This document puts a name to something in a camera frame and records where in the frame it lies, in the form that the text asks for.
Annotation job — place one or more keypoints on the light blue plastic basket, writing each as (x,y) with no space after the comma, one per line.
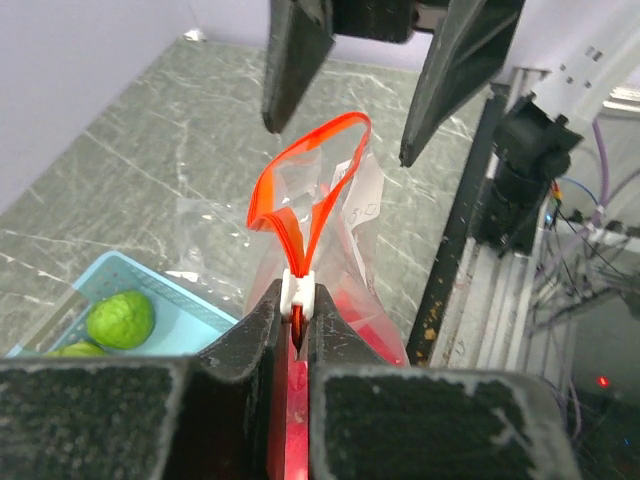
(184,323)

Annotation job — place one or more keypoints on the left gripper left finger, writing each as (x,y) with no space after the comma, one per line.
(135,415)

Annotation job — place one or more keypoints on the clear orange-zip bag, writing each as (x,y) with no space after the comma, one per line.
(304,385)

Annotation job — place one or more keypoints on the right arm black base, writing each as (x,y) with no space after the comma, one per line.
(533,150)

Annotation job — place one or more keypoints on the aluminium frame rail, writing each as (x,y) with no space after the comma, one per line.
(481,296)

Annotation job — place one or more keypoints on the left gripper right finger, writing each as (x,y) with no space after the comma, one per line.
(425,420)

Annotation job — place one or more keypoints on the small green cabbage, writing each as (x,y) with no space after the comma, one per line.
(123,321)

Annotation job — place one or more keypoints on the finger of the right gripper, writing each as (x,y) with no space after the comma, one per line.
(300,39)
(469,48)

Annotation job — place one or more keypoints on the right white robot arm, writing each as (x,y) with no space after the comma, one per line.
(582,48)

